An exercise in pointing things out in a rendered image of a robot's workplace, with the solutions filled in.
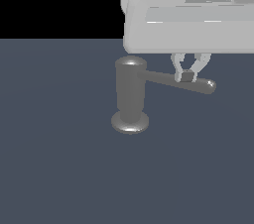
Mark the grey faucet lever handle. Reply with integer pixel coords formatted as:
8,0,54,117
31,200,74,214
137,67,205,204
137,69,217,95

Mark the white gripper block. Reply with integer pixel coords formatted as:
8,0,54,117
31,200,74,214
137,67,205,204
120,0,254,83

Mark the grey faucet post with base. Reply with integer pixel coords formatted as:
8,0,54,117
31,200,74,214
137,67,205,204
110,55,150,136

